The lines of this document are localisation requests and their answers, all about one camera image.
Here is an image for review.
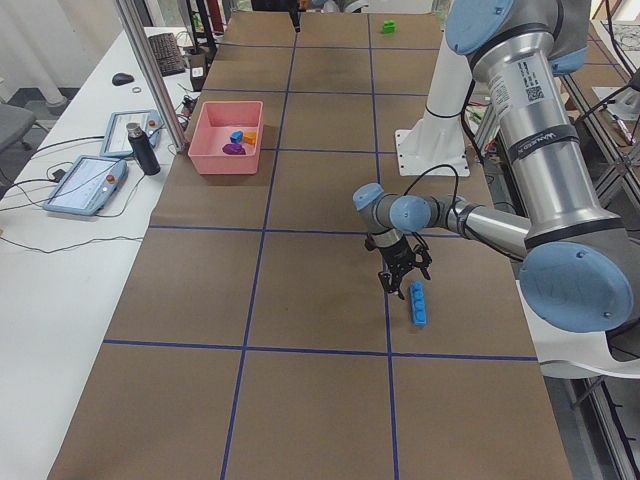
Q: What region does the pink plastic box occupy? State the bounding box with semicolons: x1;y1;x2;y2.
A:
188;101;264;175

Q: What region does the black computer mouse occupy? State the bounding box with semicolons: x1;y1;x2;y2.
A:
111;72;134;86

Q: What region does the aluminium frame post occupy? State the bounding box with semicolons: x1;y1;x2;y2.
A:
113;0;188;153

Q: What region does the long blue four-stud block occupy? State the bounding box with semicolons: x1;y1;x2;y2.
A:
409;281;428;327

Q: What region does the far teach pendant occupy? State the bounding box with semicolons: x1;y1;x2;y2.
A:
100;109;166;159

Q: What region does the orange sloped block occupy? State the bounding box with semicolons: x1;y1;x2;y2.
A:
243;131;257;146

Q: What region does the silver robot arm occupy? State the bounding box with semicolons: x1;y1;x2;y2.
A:
283;0;369;33
353;1;639;333

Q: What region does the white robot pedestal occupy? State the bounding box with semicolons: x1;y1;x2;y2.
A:
395;40;472;177

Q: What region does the teach pendant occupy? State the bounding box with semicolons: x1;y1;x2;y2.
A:
42;155;128;216
100;109;166;159

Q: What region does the black keyboard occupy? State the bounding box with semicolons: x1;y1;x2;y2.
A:
148;33;185;77

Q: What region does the black water bottle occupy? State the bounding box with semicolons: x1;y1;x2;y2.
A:
126;122;161;176

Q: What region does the purple block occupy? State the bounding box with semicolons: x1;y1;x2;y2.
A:
222;143;246;155

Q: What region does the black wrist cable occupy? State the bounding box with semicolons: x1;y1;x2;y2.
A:
402;164;464;236

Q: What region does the small blue block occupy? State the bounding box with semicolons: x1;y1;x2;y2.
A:
230;130;244;144

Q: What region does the near teach pendant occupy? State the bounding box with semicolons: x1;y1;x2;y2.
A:
42;155;128;216

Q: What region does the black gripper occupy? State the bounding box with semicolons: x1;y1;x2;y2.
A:
378;242;432;299

